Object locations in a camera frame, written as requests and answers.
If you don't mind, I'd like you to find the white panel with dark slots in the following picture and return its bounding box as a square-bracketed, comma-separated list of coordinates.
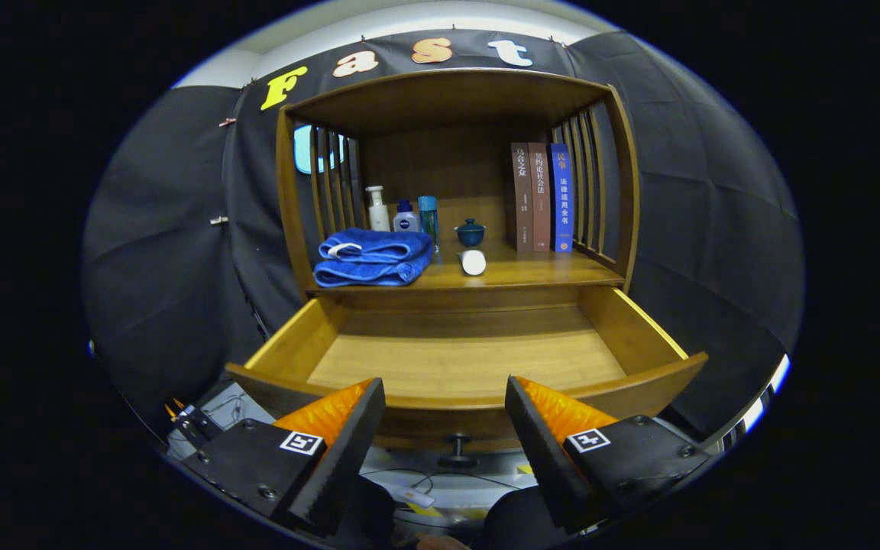
[715, 355, 791, 451]

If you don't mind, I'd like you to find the reddish brown book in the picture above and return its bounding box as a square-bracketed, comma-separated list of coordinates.
[529, 142, 552, 253]

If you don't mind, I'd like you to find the teal slim bottle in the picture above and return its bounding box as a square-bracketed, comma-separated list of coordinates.
[418, 196, 439, 253]

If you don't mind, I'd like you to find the black backdrop cloth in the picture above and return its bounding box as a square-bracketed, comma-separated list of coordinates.
[79, 29, 806, 444]

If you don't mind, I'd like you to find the blue folded towel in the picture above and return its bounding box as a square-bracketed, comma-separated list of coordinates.
[313, 228, 435, 288]

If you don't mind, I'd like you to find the wooden cabinet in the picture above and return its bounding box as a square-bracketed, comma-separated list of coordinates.
[275, 69, 641, 310]

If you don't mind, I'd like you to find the person's left leg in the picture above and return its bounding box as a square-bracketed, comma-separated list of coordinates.
[348, 477, 396, 547]

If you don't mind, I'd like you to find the dark brown book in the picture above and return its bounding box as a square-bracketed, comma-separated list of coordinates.
[511, 142, 535, 253]

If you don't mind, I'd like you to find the black cable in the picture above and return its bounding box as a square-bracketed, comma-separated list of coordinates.
[360, 467, 521, 493]

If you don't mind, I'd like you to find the person's leg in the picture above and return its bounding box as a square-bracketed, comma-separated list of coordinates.
[348, 477, 396, 547]
[478, 487, 571, 550]

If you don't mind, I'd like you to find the white pump bottle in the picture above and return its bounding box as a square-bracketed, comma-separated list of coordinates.
[365, 186, 391, 232]

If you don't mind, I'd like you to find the person's right leg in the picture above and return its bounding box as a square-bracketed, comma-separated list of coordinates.
[478, 487, 571, 550]

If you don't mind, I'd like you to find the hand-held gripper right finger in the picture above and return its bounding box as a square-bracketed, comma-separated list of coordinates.
[505, 375, 712, 534]

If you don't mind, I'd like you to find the blue book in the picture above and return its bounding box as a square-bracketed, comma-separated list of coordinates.
[548, 143, 574, 253]

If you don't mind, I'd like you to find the wooden drawer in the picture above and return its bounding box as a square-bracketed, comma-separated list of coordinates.
[225, 286, 710, 468]

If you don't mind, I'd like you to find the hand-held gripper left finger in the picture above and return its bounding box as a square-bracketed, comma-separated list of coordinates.
[180, 377, 387, 537]

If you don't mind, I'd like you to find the black tool with orange tips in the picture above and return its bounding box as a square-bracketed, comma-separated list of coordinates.
[165, 397, 219, 451]

